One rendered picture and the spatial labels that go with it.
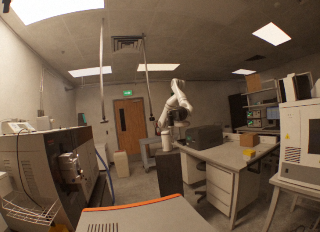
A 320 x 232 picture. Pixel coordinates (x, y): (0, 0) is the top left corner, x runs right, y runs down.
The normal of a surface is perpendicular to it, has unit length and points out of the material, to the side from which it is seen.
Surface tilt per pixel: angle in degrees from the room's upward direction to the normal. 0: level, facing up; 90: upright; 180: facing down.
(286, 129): 90
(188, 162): 90
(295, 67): 90
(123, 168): 93
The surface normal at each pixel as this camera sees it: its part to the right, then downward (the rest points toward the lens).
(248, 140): -0.92, 0.10
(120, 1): 0.12, 0.99
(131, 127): 0.28, -0.06
